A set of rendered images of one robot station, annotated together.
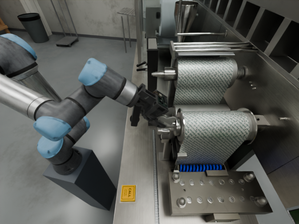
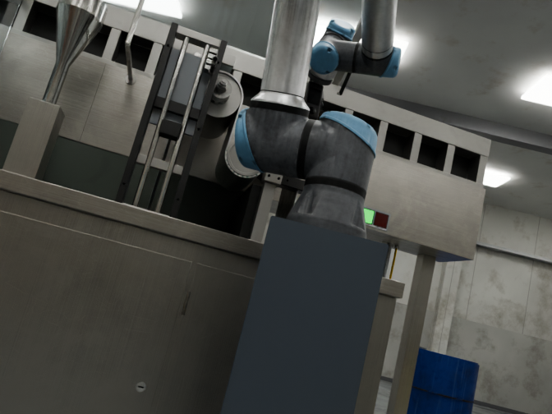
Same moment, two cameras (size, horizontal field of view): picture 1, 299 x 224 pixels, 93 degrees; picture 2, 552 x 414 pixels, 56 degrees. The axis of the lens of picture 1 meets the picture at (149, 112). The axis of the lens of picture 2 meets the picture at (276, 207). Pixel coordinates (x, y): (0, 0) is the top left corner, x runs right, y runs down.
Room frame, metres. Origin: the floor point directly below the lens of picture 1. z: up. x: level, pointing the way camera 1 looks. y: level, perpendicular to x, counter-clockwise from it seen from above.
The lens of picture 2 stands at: (0.62, 1.38, 0.75)
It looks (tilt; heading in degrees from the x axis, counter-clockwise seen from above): 11 degrees up; 259
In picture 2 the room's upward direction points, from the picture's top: 14 degrees clockwise
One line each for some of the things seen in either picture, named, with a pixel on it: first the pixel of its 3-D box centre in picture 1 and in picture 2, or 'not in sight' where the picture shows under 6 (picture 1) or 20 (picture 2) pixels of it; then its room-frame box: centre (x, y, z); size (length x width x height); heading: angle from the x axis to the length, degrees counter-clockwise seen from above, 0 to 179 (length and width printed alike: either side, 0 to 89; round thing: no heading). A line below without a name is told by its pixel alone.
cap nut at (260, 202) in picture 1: (261, 200); not in sight; (0.12, -0.45, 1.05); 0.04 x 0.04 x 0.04
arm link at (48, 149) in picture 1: (55, 146); (339, 153); (0.36, 0.47, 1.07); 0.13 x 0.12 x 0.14; 156
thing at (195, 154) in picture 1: (204, 155); (287, 199); (0.29, -0.24, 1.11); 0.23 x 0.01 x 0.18; 91
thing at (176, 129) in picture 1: (176, 126); not in sight; (0.35, -0.11, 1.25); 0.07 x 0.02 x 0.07; 1
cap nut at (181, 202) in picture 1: (182, 201); not in sight; (0.12, -0.13, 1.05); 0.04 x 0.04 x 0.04
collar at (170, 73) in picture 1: (170, 74); (219, 91); (0.60, -0.10, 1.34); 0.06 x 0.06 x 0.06; 1
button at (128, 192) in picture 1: (128, 193); not in sight; (0.18, 0.11, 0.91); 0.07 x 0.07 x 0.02; 1
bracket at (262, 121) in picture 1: (258, 120); not in sight; (0.35, -0.42, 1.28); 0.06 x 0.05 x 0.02; 91
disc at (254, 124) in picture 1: (243, 126); not in sight; (0.35, -0.38, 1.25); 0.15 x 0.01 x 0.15; 1
